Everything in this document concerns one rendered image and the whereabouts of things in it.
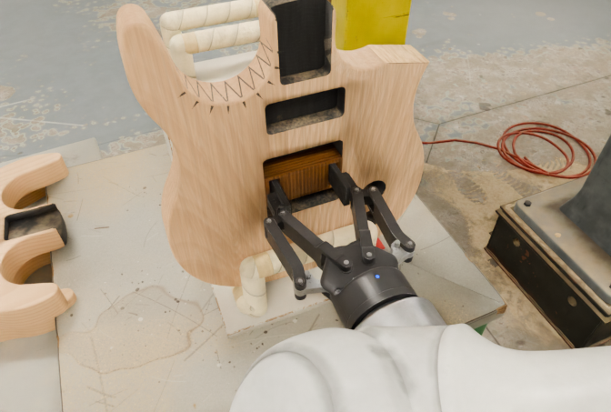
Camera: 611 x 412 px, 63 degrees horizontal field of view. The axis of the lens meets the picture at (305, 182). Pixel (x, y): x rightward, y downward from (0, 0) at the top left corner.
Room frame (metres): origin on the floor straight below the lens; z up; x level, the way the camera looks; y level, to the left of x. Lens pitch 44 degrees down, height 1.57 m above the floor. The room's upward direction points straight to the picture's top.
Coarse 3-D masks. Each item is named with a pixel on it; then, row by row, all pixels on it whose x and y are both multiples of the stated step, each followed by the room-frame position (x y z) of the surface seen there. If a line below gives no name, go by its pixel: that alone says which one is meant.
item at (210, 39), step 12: (240, 24) 0.72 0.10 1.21; (252, 24) 0.73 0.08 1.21; (180, 36) 0.68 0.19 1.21; (192, 36) 0.69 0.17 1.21; (204, 36) 0.69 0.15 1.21; (216, 36) 0.70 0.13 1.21; (228, 36) 0.70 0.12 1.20; (240, 36) 0.71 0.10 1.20; (252, 36) 0.71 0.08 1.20; (180, 48) 0.67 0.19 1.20; (192, 48) 0.68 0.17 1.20; (204, 48) 0.69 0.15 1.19; (216, 48) 0.70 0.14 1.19
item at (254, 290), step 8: (248, 280) 0.37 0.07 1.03; (256, 280) 0.38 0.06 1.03; (264, 280) 0.39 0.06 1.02; (248, 288) 0.38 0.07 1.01; (256, 288) 0.38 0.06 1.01; (264, 288) 0.38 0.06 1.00; (248, 296) 0.38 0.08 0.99; (256, 296) 0.38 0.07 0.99; (264, 296) 0.38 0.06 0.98; (256, 304) 0.38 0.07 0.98; (264, 304) 0.38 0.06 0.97; (256, 312) 0.37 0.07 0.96; (264, 312) 0.38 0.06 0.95
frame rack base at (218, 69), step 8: (224, 56) 0.82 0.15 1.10; (232, 56) 0.82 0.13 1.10; (240, 56) 0.82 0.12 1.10; (248, 56) 0.82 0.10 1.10; (200, 64) 0.79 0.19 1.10; (208, 64) 0.79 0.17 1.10; (216, 64) 0.79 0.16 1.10; (224, 64) 0.79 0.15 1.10; (232, 64) 0.79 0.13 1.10; (240, 64) 0.79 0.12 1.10; (248, 64) 0.79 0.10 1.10; (200, 72) 0.76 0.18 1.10; (208, 72) 0.76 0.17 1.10; (216, 72) 0.76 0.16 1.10; (224, 72) 0.76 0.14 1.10; (232, 72) 0.76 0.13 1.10; (240, 72) 0.76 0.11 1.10; (200, 80) 0.74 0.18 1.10; (208, 80) 0.74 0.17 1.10; (216, 80) 0.74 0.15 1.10; (168, 144) 0.67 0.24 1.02; (168, 152) 0.75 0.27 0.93
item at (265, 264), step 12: (348, 228) 0.45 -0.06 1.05; (372, 228) 0.45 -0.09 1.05; (324, 240) 0.42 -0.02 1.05; (336, 240) 0.43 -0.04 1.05; (348, 240) 0.43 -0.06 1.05; (264, 252) 0.41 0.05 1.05; (300, 252) 0.41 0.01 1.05; (252, 264) 0.39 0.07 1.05; (264, 264) 0.39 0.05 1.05; (276, 264) 0.39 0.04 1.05; (252, 276) 0.38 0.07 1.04; (264, 276) 0.38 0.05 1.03
